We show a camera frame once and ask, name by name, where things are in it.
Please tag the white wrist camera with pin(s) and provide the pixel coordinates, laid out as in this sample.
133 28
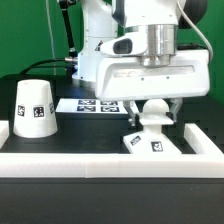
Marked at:
124 46

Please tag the white marker sheet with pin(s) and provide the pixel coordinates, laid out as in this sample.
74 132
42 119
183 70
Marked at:
91 106

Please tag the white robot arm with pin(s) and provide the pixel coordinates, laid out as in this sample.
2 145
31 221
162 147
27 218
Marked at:
155 21

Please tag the white lamp base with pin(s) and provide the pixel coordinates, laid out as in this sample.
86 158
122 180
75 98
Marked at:
151 140

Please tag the white lamp bulb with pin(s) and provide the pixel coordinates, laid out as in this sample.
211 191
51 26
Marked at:
155 109

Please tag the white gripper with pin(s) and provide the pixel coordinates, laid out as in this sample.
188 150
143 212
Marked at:
124 79

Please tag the white lamp shade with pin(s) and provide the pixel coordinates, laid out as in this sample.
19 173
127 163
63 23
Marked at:
34 109

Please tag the white U-shaped fence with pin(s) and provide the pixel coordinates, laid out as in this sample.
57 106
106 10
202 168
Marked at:
207 161

